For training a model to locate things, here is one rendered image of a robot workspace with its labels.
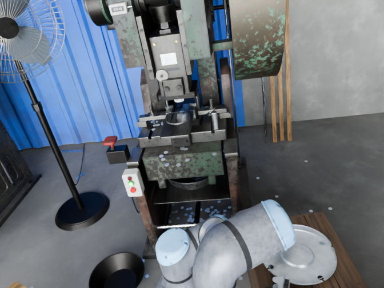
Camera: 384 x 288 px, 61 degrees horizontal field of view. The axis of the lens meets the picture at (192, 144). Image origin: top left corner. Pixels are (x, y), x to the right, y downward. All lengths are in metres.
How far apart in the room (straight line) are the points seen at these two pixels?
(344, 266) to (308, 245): 0.15
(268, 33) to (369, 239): 1.30
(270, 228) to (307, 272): 0.67
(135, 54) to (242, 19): 0.56
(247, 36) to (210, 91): 0.72
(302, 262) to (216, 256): 0.74
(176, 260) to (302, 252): 0.57
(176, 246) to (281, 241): 0.44
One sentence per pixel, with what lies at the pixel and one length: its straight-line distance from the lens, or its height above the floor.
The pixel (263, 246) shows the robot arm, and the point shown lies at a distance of 0.72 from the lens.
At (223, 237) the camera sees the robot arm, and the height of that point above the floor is 0.96.
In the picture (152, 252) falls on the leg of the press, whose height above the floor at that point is 0.03.
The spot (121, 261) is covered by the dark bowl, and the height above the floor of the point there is 0.03.
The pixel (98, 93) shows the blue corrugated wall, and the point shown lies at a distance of 3.07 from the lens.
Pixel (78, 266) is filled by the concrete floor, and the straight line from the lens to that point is 2.14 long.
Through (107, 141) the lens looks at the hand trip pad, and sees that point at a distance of 1.59.
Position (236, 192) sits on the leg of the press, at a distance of 1.62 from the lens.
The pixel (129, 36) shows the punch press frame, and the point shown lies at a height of 1.20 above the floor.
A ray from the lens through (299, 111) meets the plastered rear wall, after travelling 3.07.
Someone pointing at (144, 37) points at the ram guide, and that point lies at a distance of 1.49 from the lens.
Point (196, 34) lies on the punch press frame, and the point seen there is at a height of 1.17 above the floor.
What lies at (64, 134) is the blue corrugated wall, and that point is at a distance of 3.40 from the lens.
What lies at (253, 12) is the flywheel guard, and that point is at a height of 1.27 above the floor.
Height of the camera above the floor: 1.47
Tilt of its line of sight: 31 degrees down
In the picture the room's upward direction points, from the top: 10 degrees counter-clockwise
